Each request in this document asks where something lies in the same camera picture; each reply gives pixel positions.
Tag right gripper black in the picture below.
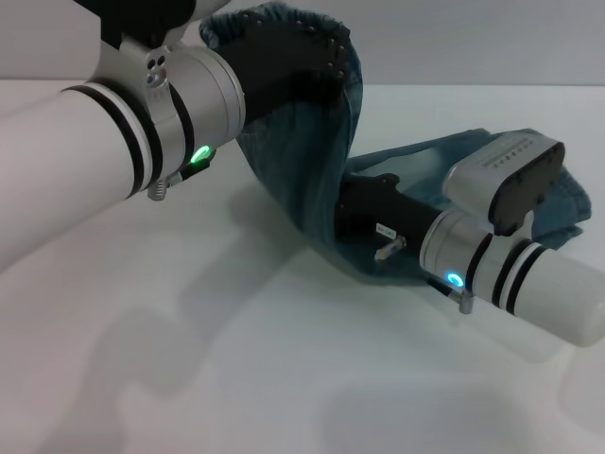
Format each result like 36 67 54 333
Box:
333 173 439 267

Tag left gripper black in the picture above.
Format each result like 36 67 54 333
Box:
221 21 352 123

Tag blue denim shorts with embroidery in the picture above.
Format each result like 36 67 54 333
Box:
198 2 595 288

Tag right arm cable with plug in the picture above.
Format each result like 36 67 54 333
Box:
374 236 408 262

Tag arm cable with plug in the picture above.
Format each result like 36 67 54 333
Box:
147 159 212 202
374 236 408 262

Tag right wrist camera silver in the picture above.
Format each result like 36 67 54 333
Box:
445 133 566 236

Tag silver right camera mount bracket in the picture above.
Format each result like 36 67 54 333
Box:
475 215 538 305

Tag silver camera mount bracket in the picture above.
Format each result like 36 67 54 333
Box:
117 31 184 139
475 215 538 305

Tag silver left camera mount bracket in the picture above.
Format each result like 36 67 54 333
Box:
117 31 184 139

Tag left arm cable with plug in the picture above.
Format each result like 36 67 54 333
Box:
147 159 212 202

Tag left wrist camera black silver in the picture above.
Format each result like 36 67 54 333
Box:
70 0 229 53

